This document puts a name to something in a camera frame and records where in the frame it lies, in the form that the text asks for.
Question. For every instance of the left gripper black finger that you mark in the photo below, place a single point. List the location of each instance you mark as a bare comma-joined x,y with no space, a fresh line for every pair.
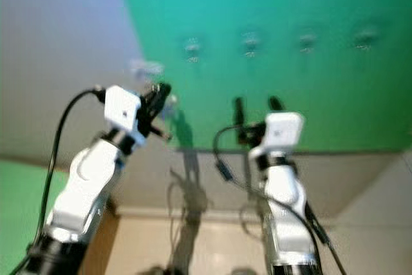
158,94

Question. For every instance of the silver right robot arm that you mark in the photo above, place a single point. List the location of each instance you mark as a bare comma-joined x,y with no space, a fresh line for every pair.
286,198

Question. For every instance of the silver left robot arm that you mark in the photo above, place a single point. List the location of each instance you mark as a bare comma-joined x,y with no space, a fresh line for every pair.
87,185

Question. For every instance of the crumpled clear plastic tape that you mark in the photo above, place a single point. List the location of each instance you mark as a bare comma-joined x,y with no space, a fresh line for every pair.
145,67

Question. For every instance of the brown cardboard box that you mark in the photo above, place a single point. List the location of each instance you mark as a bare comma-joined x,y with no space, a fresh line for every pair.
106,236

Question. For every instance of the green table sheet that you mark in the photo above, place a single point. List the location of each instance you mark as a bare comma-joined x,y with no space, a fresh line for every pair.
16,210

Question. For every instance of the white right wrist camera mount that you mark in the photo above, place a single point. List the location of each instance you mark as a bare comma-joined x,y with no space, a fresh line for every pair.
282,130

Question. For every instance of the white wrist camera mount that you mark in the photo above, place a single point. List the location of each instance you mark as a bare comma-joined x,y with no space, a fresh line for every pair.
282,130
123,111

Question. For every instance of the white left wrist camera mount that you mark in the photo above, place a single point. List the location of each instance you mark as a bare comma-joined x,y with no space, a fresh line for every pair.
123,111

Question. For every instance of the clear adhesive wall hook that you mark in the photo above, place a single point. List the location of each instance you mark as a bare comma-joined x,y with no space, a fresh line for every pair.
365,35
308,40
251,43
192,46

